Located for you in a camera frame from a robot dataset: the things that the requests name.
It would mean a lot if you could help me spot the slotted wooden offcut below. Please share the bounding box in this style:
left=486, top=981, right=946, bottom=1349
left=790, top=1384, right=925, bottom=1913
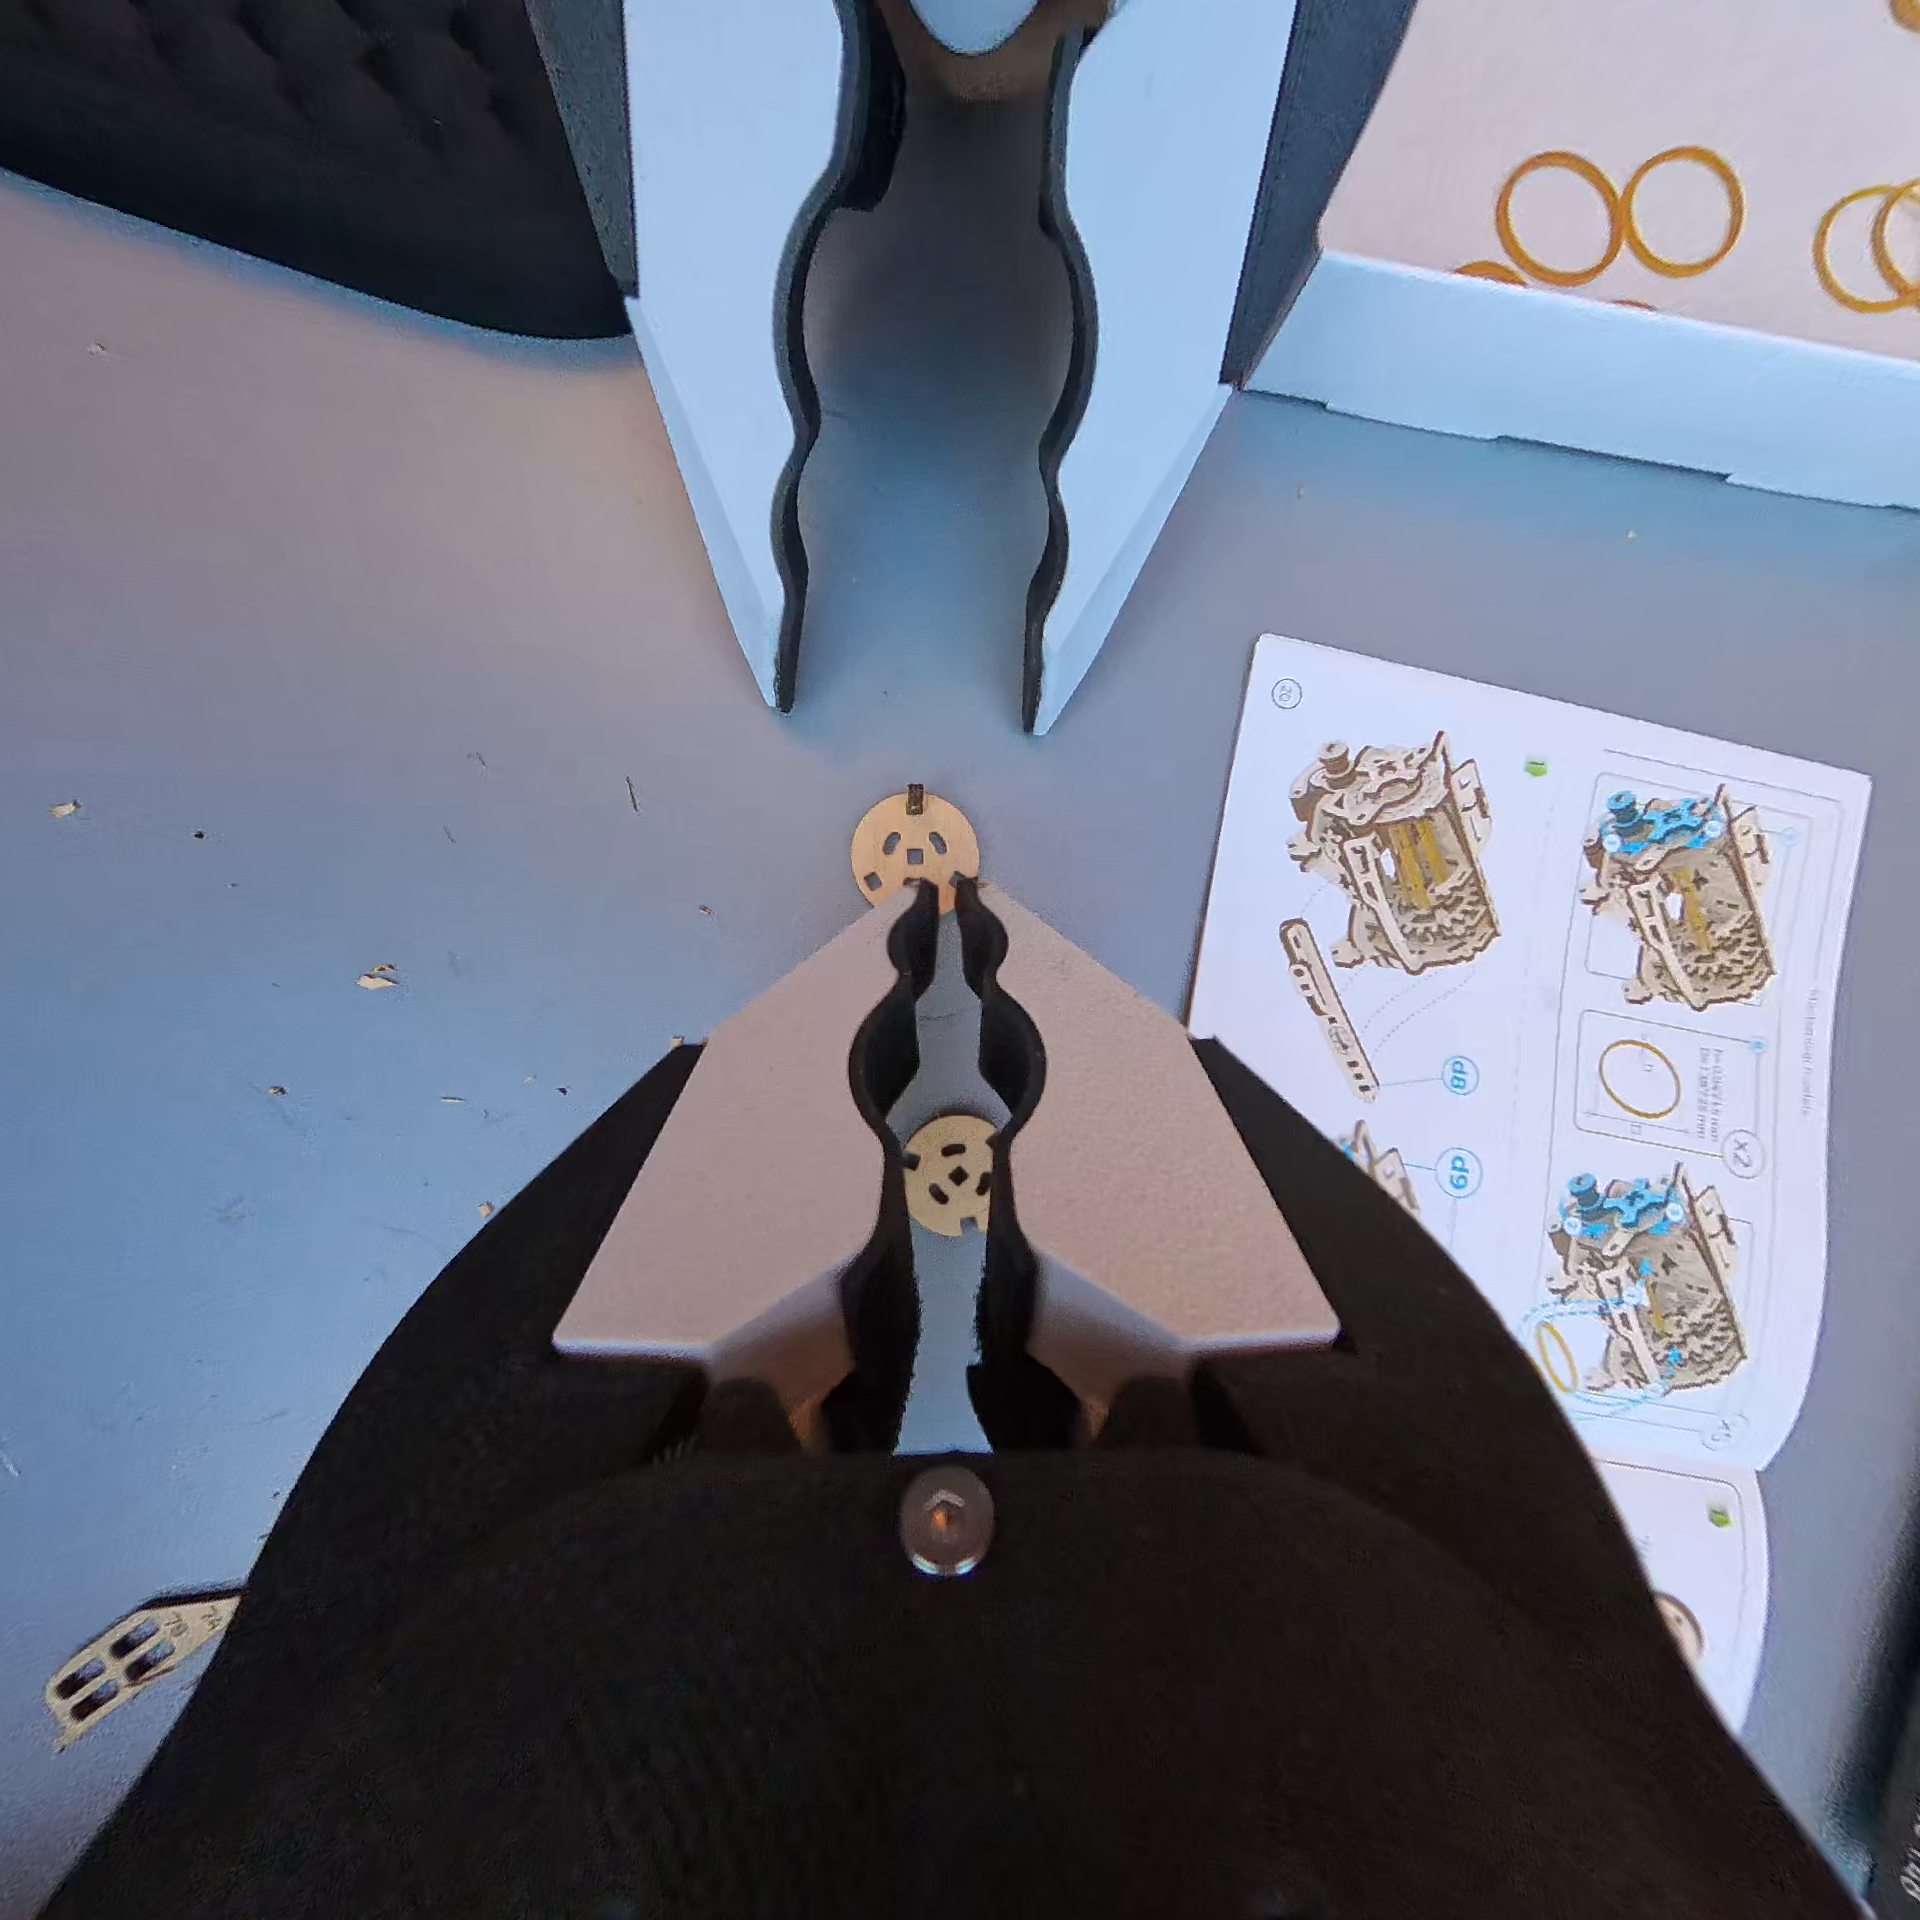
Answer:
left=45, top=1594, right=241, bottom=1749

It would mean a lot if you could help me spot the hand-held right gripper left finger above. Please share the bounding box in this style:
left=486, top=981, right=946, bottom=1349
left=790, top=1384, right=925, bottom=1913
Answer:
left=555, top=882, right=943, bottom=1455

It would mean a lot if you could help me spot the group of tan rubber bands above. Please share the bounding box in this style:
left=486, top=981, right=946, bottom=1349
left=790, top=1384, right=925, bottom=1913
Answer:
left=1453, top=149, right=1920, bottom=319

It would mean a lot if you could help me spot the printed instruction booklet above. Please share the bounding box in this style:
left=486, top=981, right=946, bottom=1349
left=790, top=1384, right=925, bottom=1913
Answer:
left=1182, top=633, right=1872, bottom=1727

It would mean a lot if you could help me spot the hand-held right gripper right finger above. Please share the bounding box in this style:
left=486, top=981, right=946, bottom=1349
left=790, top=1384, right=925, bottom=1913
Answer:
left=954, top=878, right=1341, bottom=1455

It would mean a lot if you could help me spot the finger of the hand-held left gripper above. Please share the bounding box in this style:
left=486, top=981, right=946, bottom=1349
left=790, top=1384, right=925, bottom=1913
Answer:
left=622, top=0, right=902, bottom=716
left=1023, top=0, right=1301, bottom=737

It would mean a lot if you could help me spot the round wooden disc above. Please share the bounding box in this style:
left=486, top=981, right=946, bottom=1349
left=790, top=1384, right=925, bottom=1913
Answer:
left=850, top=791, right=981, bottom=911
left=902, top=1111, right=998, bottom=1239

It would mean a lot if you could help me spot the white cardboard tray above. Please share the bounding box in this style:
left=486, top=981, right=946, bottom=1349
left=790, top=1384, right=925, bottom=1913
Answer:
left=1245, top=0, right=1920, bottom=515

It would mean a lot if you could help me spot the black textured wrist rest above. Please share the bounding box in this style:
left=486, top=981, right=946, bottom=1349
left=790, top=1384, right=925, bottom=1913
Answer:
left=0, top=0, right=634, bottom=339

